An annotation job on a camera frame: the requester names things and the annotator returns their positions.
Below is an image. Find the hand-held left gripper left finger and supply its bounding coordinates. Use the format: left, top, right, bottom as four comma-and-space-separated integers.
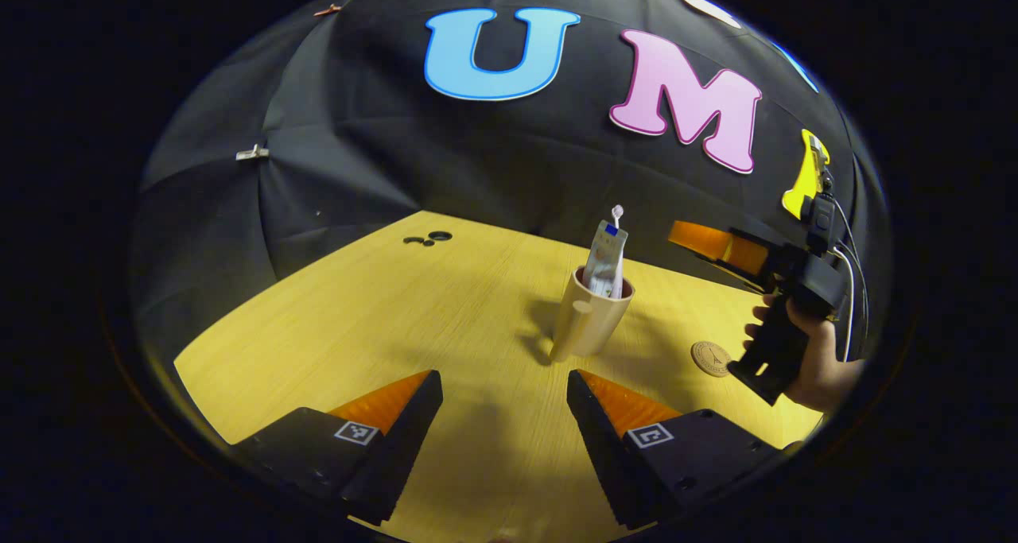
231, 370, 444, 526

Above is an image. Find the wooden desktop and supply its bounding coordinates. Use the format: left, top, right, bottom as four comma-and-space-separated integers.
173, 211, 824, 543

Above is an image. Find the round brown coaster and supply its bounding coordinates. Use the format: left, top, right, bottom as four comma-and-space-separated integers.
690, 340, 732, 378

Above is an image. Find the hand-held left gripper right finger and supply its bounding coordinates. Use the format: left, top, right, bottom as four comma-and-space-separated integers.
566, 370, 796, 530

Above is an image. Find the black backdrop cloth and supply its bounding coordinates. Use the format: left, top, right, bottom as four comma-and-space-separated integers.
131, 0, 888, 385

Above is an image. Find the beige cup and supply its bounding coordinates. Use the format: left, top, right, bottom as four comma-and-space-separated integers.
550, 265, 635, 363

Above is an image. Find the white toothpaste tube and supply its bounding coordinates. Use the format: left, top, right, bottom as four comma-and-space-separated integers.
582, 219, 629, 299

